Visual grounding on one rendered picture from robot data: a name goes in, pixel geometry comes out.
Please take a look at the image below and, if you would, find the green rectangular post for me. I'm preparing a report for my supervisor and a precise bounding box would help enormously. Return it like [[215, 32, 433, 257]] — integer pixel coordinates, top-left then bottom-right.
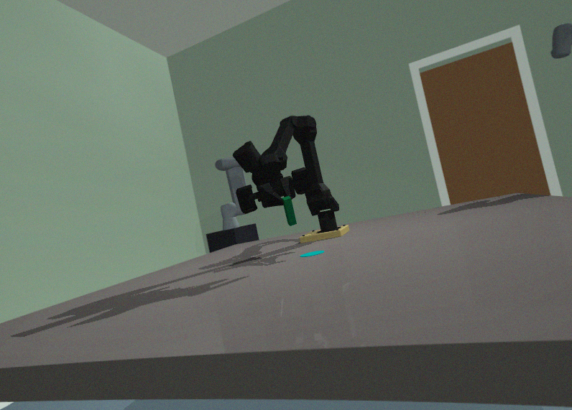
[[282, 196, 297, 226]]

